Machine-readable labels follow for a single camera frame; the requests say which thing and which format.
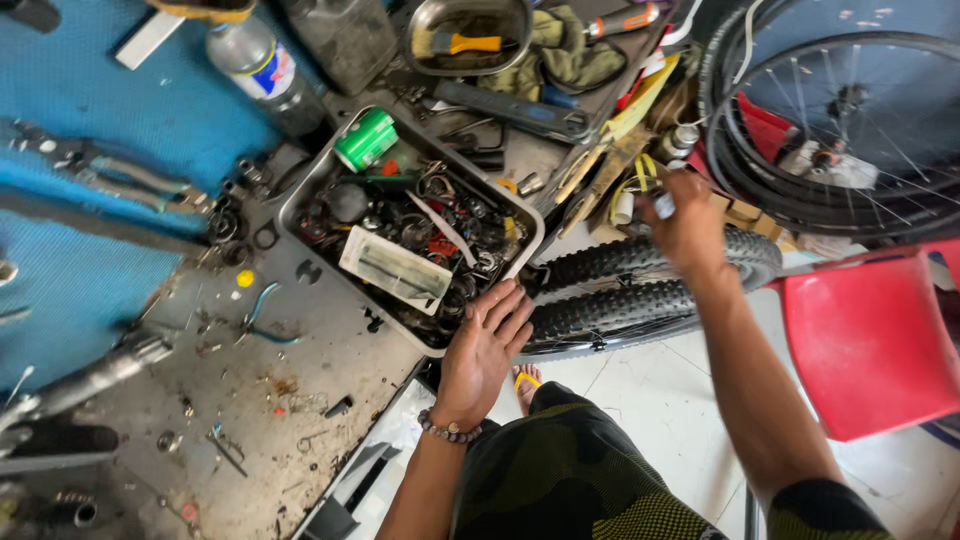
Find clear plastic bottle with label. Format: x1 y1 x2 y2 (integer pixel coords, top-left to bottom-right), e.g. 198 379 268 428
204 14 329 138

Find pliers with grey handles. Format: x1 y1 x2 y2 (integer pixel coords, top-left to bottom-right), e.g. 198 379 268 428
11 118 215 217

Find small silver spray bottle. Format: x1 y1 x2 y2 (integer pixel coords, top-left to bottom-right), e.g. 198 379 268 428
654 123 702 168

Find thin metal allen key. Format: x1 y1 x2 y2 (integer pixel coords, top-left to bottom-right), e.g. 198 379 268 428
205 429 250 480

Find olive green cloth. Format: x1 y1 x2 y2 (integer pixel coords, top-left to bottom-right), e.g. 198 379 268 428
477 6 629 104

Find heap of small metal parts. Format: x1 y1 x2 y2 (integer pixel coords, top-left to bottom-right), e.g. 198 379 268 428
294 153 526 350

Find person's right hand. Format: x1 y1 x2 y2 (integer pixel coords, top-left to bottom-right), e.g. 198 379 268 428
636 169 727 277

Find white plastic strip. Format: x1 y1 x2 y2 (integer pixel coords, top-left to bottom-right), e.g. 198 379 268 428
405 190 479 270

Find person's left hand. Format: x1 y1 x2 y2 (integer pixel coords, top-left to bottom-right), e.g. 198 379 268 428
435 279 536 433

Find white rectangular block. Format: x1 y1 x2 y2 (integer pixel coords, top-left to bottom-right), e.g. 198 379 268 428
114 10 186 72

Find camouflage shorts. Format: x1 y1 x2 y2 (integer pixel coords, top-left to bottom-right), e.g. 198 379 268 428
450 381 897 540

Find grey metal tube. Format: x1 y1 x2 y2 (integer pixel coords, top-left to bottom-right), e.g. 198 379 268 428
0 328 176 440

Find brown bead bracelet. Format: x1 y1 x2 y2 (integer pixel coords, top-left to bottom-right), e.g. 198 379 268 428
417 408 484 446

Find blue mesh mat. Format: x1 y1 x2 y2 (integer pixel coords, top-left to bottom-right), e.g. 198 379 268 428
0 0 331 395

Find cardboard boxes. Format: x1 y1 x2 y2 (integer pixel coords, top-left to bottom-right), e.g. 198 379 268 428
708 191 802 252

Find dark grimy jerry can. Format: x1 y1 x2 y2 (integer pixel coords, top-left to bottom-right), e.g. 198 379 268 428
281 0 399 96

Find long black blue tool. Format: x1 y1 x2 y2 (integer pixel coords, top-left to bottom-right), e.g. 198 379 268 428
384 70 595 146

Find clear plastic packet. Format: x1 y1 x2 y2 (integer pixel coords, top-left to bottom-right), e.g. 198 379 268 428
338 224 454 317

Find knobby black bicycle tyre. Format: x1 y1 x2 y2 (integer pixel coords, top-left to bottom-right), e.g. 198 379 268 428
519 225 786 360

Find red plastic part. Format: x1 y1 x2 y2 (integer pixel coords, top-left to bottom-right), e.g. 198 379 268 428
736 91 795 165

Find green drink can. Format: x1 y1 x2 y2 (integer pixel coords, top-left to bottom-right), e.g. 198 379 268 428
333 107 400 174

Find oval metal bowl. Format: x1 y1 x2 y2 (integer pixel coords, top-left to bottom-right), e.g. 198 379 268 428
404 0 535 78

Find black metal rings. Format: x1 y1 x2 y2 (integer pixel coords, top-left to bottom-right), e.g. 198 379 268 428
206 193 252 268

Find spoked bicycle wheel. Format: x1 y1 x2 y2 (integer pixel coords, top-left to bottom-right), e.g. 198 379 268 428
699 0 960 243

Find rectangular metal parts tray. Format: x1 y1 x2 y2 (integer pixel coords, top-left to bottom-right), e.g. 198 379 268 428
273 104 547 359

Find red plastic chair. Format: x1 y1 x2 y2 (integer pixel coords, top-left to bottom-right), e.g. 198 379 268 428
765 238 960 444

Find brush with yellow handle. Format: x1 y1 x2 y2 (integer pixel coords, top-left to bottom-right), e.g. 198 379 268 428
410 29 504 60

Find screwdriver with grey orange handle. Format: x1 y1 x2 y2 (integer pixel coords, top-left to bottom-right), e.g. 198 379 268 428
584 2 663 42

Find teal bent cable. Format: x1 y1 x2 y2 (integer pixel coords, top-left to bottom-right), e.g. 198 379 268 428
238 281 303 347

